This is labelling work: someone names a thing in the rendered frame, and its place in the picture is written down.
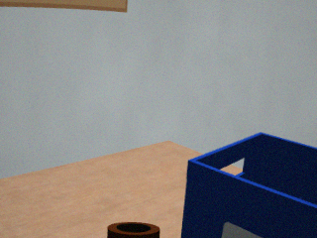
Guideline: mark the blue crate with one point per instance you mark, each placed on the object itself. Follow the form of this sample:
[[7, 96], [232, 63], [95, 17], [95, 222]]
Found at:
[[259, 202]]

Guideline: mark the brown glass bottle with cream label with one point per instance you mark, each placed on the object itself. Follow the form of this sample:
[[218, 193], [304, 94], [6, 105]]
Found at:
[[132, 230]]

